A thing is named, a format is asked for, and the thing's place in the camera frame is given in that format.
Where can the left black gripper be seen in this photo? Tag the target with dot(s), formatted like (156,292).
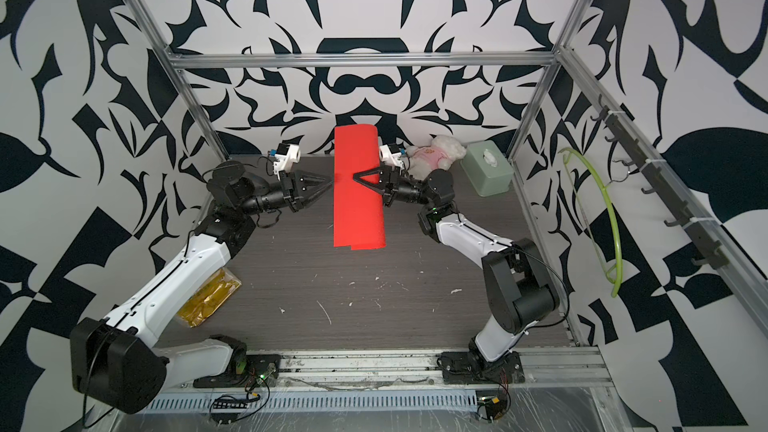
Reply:
(294,190)

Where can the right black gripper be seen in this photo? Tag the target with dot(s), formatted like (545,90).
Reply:
(388,186)

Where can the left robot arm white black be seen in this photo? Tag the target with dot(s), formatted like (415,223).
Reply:
(116,360)

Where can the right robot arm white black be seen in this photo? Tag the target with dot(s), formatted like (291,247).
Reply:
(520,287)

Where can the white plush teddy bear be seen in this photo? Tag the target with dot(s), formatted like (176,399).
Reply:
(441,153)

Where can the green tissue box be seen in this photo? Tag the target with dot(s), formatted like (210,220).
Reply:
(487,169)

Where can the yellow snack packet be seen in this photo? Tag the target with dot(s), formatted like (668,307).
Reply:
(209,297)

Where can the small black connector box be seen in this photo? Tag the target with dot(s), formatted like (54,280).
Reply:
(491,408)

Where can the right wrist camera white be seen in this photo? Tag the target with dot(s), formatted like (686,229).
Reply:
(393,155)

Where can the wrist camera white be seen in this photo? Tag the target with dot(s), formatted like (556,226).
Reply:
(284,157)
(393,155)

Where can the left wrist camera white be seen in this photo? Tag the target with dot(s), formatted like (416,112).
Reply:
(284,157)

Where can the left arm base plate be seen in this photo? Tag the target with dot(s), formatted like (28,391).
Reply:
(252,372)

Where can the aluminium frame crossbar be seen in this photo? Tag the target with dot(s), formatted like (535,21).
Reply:
(372,59)

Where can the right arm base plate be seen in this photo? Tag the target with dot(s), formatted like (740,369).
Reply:
(471,368)

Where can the white slotted cable duct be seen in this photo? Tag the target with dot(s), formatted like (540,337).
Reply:
(457,400)

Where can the black hook rail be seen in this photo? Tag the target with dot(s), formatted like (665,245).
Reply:
(655,170)

